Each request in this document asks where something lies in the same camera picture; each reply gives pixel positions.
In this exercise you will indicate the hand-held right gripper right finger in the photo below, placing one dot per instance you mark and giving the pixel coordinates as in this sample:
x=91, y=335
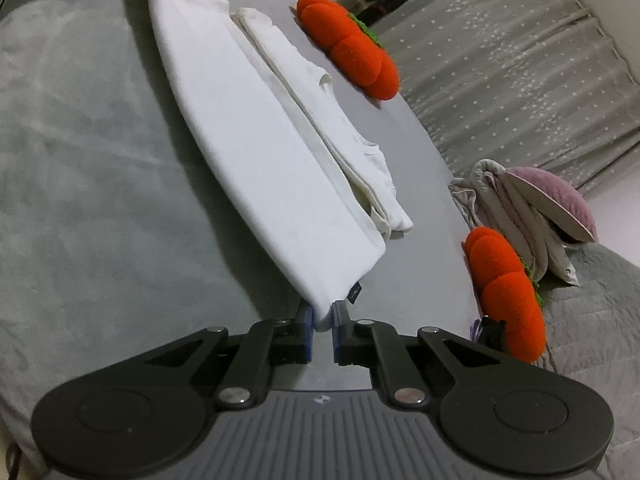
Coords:
x=340, y=334

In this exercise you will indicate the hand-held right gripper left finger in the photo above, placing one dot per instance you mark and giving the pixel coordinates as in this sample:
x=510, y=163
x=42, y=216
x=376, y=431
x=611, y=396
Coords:
x=306, y=332

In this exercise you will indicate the white long-sleeve shirt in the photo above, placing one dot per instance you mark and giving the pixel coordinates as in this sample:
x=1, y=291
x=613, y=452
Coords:
x=260, y=150

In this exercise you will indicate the orange pumpkin cushion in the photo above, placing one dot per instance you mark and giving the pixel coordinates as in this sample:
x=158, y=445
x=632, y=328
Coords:
x=355, y=50
x=510, y=295

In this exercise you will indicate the folded grey pink quilt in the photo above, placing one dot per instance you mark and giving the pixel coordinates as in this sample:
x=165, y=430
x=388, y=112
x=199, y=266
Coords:
x=520, y=220

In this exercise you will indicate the purple pillow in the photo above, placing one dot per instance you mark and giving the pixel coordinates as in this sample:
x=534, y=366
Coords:
x=560, y=200

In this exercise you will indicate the grey quilted bedspread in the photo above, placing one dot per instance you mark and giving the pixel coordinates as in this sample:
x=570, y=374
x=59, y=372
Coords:
x=600, y=350

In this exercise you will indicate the grey star-print curtain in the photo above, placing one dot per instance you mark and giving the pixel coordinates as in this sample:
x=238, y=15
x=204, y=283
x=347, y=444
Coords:
x=525, y=70

